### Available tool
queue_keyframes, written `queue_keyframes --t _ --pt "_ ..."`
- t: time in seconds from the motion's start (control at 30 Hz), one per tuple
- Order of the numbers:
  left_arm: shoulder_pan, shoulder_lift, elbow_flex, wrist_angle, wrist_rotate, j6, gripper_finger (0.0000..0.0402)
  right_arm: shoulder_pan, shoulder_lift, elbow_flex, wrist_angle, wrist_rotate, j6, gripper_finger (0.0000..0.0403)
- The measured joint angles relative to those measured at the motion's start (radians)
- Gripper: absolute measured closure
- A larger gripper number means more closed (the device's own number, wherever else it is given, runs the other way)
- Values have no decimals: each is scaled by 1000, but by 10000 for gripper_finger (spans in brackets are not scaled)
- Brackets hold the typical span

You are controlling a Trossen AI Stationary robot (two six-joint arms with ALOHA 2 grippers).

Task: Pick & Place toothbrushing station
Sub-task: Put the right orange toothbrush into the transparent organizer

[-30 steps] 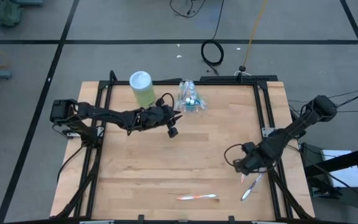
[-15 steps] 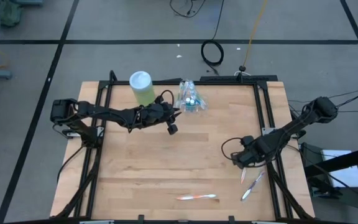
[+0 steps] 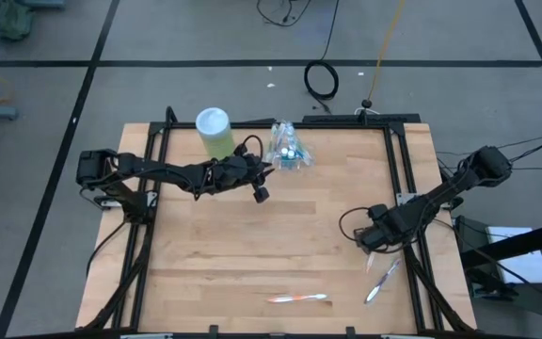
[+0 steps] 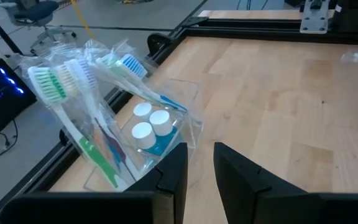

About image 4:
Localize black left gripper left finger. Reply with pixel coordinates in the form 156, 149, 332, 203
0, 142, 188, 224

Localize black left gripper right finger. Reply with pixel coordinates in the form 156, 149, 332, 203
213, 142, 358, 224

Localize blue toothbrush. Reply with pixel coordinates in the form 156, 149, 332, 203
116, 53, 188, 112

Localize purple toothbrush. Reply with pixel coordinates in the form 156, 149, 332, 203
65, 58, 136, 180

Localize clear acrylic organizer box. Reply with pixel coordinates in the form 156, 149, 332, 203
82, 77, 204, 192

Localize black computer tower with lights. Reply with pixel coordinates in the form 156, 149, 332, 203
0, 57, 37, 133

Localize grey office chair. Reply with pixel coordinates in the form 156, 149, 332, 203
0, 0, 77, 52

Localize black frame handle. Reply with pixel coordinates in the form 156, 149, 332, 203
147, 32, 172, 57
58, 129, 71, 147

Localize black aluminium table frame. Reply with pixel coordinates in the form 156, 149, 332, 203
0, 17, 358, 224

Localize black floor cables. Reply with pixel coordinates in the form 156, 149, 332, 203
0, 119, 20, 164

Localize yellow hanging cable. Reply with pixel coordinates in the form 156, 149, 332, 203
69, 0, 95, 40

